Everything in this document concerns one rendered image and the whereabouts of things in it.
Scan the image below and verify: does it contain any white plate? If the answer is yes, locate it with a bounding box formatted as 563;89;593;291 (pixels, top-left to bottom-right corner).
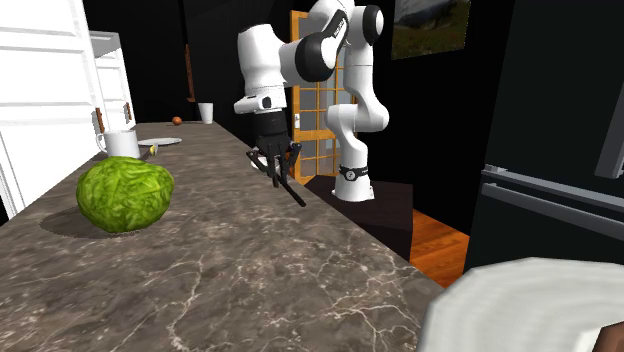
137;136;184;148

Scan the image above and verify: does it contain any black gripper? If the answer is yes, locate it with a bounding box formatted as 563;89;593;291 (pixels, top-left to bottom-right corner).
245;110;304;190

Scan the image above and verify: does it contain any dark robot stand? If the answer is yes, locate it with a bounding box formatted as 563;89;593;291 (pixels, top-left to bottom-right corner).
304;174;416;263

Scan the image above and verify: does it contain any green lettuce head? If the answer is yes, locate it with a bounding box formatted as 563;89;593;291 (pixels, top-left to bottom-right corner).
75;155;176;234

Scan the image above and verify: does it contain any white mug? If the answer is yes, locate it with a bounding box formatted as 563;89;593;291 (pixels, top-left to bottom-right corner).
95;129;142;161

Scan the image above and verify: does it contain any orange glass panel door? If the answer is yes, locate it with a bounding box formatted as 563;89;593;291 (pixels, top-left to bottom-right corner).
289;10;360;187

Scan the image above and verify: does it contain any black refrigerator with grey handles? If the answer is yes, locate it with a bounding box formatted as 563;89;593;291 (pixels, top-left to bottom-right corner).
461;0;624;290

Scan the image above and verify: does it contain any landscape wall picture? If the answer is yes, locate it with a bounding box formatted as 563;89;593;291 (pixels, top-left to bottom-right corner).
390;0;473;62

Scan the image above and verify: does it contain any white cabinet with brown handles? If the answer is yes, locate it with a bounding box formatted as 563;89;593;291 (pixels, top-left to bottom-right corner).
0;0;139;222

